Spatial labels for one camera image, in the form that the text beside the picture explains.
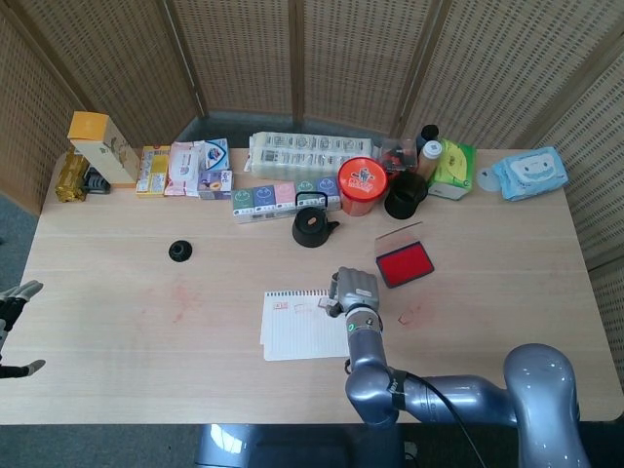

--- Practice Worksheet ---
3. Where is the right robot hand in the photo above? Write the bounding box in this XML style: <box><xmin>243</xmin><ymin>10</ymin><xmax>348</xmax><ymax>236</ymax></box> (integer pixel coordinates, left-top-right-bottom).
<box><xmin>327</xmin><ymin>266</ymin><xmax>380</xmax><ymax>321</ymax></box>

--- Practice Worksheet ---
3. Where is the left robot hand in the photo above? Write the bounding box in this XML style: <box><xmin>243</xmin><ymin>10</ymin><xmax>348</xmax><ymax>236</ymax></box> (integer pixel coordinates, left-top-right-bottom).
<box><xmin>0</xmin><ymin>280</ymin><xmax>47</xmax><ymax>381</ymax></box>

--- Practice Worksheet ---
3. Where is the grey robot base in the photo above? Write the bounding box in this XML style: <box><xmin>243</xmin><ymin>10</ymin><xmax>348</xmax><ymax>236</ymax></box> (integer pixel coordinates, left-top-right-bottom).
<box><xmin>194</xmin><ymin>422</ymin><xmax>406</xmax><ymax>468</ymax></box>

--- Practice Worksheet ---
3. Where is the white spiral notebook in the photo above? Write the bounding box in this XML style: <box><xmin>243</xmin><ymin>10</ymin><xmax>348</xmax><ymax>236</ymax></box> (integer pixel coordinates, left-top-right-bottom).
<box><xmin>259</xmin><ymin>289</ymin><xmax>352</xmax><ymax>363</ymax></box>

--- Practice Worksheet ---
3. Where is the red ink pad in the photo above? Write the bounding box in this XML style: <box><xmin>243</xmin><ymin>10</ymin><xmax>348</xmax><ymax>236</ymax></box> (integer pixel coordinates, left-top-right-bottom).
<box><xmin>373</xmin><ymin>221</ymin><xmax>436</xmax><ymax>290</ymax></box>

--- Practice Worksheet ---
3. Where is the black teapot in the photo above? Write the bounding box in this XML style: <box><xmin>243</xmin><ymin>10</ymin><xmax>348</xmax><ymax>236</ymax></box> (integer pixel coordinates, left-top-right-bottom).
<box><xmin>291</xmin><ymin>191</ymin><xmax>341</xmax><ymax>249</ymax></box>

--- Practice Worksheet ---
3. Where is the black mesh pen cup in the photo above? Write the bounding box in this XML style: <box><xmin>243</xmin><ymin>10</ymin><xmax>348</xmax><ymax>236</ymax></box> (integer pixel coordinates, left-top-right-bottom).
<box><xmin>383</xmin><ymin>171</ymin><xmax>430</xmax><ymax>219</ymax></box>

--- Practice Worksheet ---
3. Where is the orange lidded tub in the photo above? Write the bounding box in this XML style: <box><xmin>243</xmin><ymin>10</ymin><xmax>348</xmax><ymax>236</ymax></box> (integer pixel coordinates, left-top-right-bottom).
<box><xmin>337</xmin><ymin>156</ymin><xmax>390</xmax><ymax>216</ymax></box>

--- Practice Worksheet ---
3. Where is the colourful tissue multipack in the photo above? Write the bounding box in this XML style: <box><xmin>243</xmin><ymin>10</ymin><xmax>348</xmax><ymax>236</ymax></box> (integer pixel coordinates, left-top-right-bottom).
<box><xmin>230</xmin><ymin>175</ymin><xmax>343</xmax><ymax>226</ymax></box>

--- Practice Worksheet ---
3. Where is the gold foil pack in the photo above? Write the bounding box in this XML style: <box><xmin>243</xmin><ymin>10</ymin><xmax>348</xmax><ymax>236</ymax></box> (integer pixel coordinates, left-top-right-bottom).
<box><xmin>54</xmin><ymin>149</ymin><xmax>92</xmax><ymax>203</ymax></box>

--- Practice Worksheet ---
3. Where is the clear plastic box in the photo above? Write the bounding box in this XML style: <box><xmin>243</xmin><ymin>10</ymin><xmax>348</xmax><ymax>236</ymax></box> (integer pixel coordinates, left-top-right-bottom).
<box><xmin>378</xmin><ymin>137</ymin><xmax>419</xmax><ymax>173</ymax></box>

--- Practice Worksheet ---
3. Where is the dark grey small rack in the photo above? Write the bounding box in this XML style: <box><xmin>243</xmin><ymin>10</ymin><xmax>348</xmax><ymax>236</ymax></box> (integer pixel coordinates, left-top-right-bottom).
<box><xmin>83</xmin><ymin>167</ymin><xmax>112</xmax><ymax>195</ymax></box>

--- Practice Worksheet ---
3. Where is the clear-wrapped paper towel pack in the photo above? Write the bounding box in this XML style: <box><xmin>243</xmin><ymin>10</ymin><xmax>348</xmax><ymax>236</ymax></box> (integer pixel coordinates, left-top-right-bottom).
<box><xmin>245</xmin><ymin>131</ymin><xmax>381</xmax><ymax>180</ymax></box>

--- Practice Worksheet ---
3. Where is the white-capped brown drink bottle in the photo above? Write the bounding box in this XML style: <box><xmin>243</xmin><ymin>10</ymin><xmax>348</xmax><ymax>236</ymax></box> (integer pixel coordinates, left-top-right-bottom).
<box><xmin>417</xmin><ymin>139</ymin><xmax>443</xmax><ymax>180</ymax></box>

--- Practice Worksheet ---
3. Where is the green tissue pack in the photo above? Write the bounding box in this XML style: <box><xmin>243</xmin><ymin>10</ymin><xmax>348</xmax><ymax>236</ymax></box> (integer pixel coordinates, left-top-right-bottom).
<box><xmin>427</xmin><ymin>138</ymin><xmax>478</xmax><ymax>202</ymax></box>

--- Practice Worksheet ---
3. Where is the translucent round lid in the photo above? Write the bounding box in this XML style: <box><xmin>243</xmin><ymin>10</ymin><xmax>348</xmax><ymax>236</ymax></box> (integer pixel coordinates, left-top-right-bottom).
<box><xmin>476</xmin><ymin>167</ymin><xmax>503</xmax><ymax>193</ymax></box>

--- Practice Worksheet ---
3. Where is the dark bottle black cap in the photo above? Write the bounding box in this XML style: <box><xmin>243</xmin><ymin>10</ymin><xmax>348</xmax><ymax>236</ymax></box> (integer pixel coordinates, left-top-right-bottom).
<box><xmin>414</xmin><ymin>124</ymin><xmax>441</xmax><ymax>152</ymax></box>

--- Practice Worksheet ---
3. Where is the black round small part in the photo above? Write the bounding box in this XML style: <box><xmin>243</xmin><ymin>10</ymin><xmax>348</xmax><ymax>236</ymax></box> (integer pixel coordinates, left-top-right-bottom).
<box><xmin>168</xmin><ymin>240</ymin><xmax>194</xmax><ymax>264</ymax></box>

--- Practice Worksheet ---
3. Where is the small purple box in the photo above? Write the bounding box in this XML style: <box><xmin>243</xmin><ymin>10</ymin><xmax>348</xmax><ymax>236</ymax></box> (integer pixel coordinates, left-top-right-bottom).
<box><xmin>197</xmin><ymin>169</ymin><xmax>234</xmax><ymax>202</ymax></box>

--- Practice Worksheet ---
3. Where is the tall cream and yellow box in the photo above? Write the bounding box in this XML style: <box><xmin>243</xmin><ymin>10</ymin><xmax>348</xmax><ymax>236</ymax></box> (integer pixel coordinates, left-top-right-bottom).
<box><xmin>67</xmin><ymin>111</ymin><xmax>141</xmax><ymax>189</ymax></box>

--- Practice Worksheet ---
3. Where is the yellow snack box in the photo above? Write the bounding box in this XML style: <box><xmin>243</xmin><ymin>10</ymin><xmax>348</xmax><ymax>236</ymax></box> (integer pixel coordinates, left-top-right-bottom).
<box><xmin>135</xmin><ymin>144</ymin><xmax>173</xmax><ymax>199</ymax></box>

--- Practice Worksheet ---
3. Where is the blue and white box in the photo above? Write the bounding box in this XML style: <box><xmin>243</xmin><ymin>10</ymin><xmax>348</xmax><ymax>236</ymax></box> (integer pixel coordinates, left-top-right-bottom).
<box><xmin>200</xmin><ymin>137</ymin><xmax>230</xmax><ymax>173</ymax></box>

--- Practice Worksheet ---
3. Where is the blue wet wipes pack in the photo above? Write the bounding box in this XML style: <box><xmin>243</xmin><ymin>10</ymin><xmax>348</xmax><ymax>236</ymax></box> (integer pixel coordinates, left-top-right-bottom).
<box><xmin>490</xmin><ymin>146</ymin><xmax>570</xmax><ymax>202</ymax></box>

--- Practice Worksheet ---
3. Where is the wicker folding screen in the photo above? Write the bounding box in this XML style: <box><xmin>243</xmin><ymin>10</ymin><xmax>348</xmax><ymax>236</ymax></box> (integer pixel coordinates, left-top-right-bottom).
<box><xmin>0</xmin><ymin>0</ymin><xmax>624</xmax><ymax>406</ymax></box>

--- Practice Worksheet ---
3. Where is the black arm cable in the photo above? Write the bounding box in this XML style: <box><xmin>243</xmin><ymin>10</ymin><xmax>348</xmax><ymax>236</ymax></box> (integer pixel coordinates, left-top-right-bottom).
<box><xmin>406</xmin><ymin>371</ymin><xmax>488</xmax><ymax>468</ymax></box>

